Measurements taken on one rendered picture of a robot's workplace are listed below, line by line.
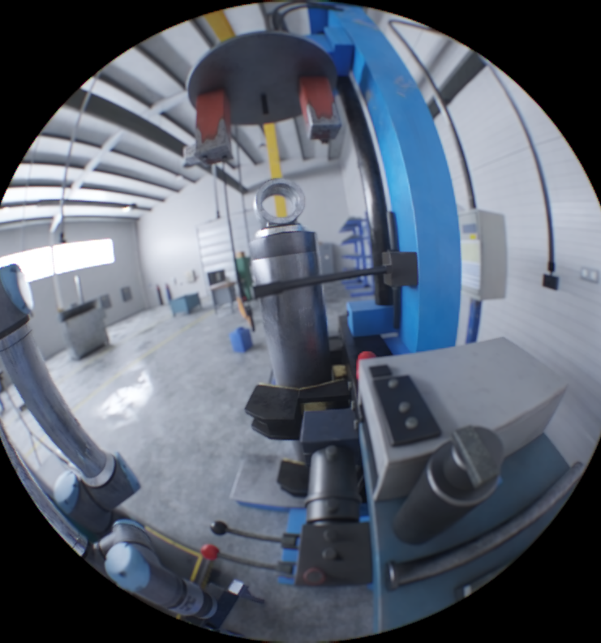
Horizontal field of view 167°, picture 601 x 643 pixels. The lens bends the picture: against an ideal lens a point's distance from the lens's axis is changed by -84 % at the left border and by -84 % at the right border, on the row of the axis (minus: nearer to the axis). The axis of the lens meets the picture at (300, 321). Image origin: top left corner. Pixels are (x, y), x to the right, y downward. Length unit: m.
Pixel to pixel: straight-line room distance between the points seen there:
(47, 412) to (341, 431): 0.69
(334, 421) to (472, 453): 0.39
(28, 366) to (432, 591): 0.74
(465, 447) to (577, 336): 1.88
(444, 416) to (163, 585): 0.52
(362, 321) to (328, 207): 10.90
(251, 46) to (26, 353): 0.96
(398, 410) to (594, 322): 1.81
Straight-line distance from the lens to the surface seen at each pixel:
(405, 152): 0.68
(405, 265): 0.59
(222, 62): 0.88
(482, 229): 1.01
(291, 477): 1.01
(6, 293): 0.53
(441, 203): 0.67
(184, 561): 1.28
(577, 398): 2.11
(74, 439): 0.65
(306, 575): 0.36
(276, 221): 0.61
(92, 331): 8.33
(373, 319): 0.79
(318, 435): 0.49
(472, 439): 0.18
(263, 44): 0.84
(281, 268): 0.55
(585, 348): 2.00
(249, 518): 1.55
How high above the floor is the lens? 1.40
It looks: 18 degrees down
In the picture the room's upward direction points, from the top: 8 degrees counter-clockwise
